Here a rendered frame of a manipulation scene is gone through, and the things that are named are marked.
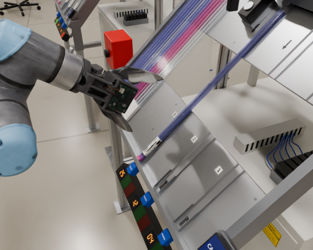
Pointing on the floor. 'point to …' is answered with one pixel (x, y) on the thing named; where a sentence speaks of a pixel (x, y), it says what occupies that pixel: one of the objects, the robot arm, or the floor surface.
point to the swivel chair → (18, 5)
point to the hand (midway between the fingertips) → (146, 104)
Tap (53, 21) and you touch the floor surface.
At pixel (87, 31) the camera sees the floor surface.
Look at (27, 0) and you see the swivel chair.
